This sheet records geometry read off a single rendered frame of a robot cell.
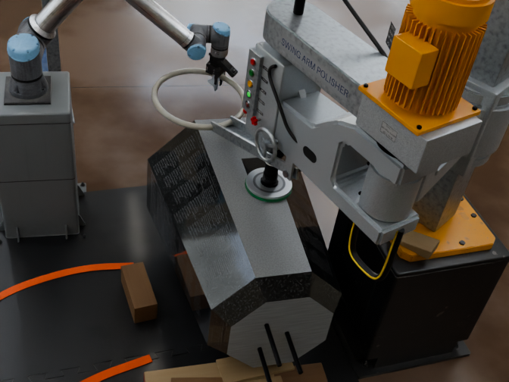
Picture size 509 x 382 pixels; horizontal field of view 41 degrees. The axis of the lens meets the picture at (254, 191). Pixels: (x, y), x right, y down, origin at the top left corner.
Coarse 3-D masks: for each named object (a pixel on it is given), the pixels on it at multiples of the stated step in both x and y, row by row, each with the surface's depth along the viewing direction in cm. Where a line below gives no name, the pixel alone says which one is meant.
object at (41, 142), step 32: (0, 96) 338; (64, 96) 344; (0, 128) 332; (32, 128) 336; (64, 128) 340; (0, 160) 344; (32, 160) 348; (64, 160) 352; (0, 192) 357; (32, 192) 362; (64, 192) 366; (32, 224) 377; (64, 224) 382
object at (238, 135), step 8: (232, 120) 335; (240, 120) 330; (216, 128) 327; (224, 128) 321; (232, 128) 332; (240, 128) 330; (224, 136) 323; (232, 136) 316; (240, 136) 311; (248, 136) 322; (240, 144) 312; (248, 144) 305; (256, 152) 302; (280, 160) 287; (280, 168) 289; (296, 168) 279; (288, 176) 280; (296, 176) 280
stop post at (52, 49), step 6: (42, 0) 411; (48, 0) 413; (42, 6) 414; (54, 42) 432; (48, 48) 433; (54, 48) 434; (48, 54) 436; (54, 54) 437; (48, 60) 439; (54, 60) 440; (60, 60) 441; (48, 66) 441; (54, 66) 442; (60, 66) 444
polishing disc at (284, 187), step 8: (248, 176) 314; (256, 176) 314; (280, 176) 316; (248, 184) 309; (256, 184) 310; (280, 184) 312; (288, 184) 312; (256, 192) 306; (264, 192) 306; (272, 192) 307; (280, 192) 308; (288, 192) 308
